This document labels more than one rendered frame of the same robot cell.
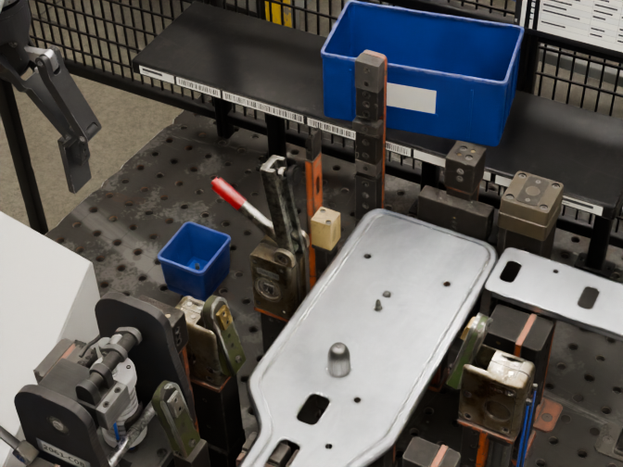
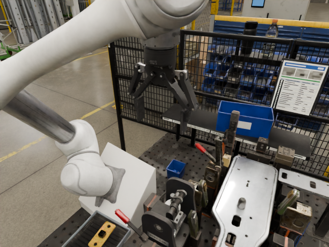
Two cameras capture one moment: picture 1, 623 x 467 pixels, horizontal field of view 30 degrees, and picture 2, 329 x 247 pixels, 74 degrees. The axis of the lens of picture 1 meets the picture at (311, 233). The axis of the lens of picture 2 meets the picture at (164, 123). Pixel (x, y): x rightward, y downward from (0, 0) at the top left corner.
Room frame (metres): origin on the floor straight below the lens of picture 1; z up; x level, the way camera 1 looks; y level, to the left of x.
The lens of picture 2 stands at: (0.43, 0.29, 1.78)
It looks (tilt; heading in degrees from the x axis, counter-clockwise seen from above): 32 degrees down; 0
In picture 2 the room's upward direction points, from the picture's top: straight up
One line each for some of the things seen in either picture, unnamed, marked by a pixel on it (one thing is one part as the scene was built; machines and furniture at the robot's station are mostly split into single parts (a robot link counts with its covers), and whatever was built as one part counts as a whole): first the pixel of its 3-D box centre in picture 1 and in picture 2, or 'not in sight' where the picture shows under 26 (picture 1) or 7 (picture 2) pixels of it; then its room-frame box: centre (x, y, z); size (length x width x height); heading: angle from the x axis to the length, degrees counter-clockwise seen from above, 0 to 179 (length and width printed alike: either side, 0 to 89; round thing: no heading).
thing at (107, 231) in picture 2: not in sight; (102, 234); (0.81, 0.47, 1.17); 0.08 x 0.04 x 0.01; 154
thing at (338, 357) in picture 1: (338, 359); (241, 203); (1.03, -0.03, 1.02); 0.03 x 0.03 x 0.07
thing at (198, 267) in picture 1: (197, 263); (176, 171); (1.50, 0.21, 0.74); 0.11 x 0.10 x 0.09; 151
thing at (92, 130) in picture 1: (85, 144); (191, 113); (0.91, 0.22, 1.51); 0.03 x 0.01 x 0.05; 61
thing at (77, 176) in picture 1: (74, 159); (183, 120); (0.92, 0.24, 1.49); 0.03 x 0.01 x 0.07; 151
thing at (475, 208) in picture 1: (451, 266); (253, 174); (1.36, -0.23, 0.85); 0.12 x 0.03 x 0.30; 61
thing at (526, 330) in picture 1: (508, 386); (283, 212); (1.11, -0.29, 0.84); 0.11 x 0.10 x 0.28; 61
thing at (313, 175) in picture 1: (316, 255); (219, 168); (1.30, -0.01, 0.95); 0.03 x 0.01 x 0.50; 151
